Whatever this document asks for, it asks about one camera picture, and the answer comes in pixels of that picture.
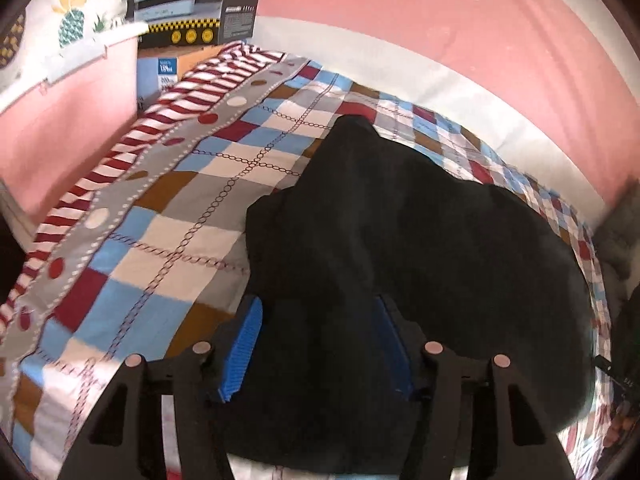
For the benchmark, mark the pineapple print cloth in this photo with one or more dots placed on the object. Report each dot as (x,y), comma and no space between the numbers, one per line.
(65,15)

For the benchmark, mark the blue and orange box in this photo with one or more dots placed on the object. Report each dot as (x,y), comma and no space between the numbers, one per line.
(197,60)

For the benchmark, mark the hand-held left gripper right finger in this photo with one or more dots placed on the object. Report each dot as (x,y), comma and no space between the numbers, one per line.
(396,350)

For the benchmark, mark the black garment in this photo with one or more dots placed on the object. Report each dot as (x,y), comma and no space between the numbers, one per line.
(400,240)

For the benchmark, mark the grey cushion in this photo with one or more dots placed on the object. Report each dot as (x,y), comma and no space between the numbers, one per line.
(615,240)

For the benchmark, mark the black printed cardboard box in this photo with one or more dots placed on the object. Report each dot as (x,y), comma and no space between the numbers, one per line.
(200,5)

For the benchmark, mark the pink cabinet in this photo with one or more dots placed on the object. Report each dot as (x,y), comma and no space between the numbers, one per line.
(65,130)

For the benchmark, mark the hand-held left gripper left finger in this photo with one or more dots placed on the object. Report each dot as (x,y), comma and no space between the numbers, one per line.
(242,350)

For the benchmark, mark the dark cloth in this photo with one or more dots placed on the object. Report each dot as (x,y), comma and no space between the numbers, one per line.
(631,310)

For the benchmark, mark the checkered patchwork blanket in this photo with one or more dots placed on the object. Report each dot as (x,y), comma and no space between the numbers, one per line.
(165,220)

